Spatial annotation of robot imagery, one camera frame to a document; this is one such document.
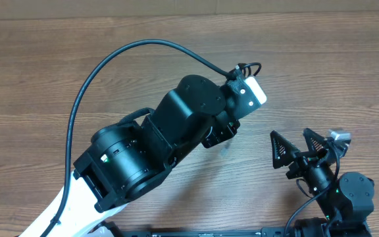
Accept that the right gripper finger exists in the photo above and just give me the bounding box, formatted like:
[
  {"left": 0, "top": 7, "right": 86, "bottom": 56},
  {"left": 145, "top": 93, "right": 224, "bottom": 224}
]
[
  {"left": 303, "top": 128, "right": 327, "bottom": 155},
  {"left": 270, "top": 130, "right": 300, "bottom": 169}
]

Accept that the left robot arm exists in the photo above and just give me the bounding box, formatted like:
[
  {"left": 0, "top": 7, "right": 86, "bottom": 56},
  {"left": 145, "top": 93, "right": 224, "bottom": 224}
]
[{"left": 24, "top": 75, "right": 267, "bottom": 236}]

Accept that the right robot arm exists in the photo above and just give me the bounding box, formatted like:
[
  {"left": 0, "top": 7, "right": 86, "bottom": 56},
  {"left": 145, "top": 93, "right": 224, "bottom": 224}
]
[{"left": 270, "top": 128, "right": 374, "bottom": 236}]

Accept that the cardboard board backdrop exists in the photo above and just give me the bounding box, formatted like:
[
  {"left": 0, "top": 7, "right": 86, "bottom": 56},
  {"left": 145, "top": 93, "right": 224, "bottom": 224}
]
[{"left": 0, "top": 0, "right": 379, "bottom": 20}]

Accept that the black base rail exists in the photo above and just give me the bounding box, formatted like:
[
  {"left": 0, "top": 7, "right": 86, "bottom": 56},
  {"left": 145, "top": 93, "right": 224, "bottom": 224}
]
[{"left": 92, "top": 221, "right": 325, "bottom": 237}]

